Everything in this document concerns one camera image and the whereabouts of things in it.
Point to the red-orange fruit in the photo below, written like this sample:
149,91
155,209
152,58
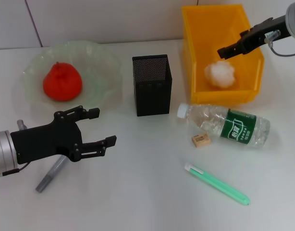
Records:
63,84

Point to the pale green glass fruit plate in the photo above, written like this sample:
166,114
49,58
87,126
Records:
99,72

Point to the small tan eraser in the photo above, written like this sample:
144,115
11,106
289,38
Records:
201,140

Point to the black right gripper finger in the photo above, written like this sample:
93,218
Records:
246,32
230,50

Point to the white paper ball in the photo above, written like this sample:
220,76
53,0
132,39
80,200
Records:
220,74

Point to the grey marker pen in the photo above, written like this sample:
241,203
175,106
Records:
47,176

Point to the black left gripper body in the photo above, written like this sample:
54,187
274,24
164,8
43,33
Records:
46,139

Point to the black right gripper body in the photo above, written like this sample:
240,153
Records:
270,31

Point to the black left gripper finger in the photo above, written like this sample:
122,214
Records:
93,113
110,141

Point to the black mesh pen holder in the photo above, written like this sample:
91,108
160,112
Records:
152,96

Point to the clear water bottle green label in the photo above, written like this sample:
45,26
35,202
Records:
210,119

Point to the yellow plastic bin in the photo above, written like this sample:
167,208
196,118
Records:
210,31

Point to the mint green pen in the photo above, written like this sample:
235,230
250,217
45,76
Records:
217,184

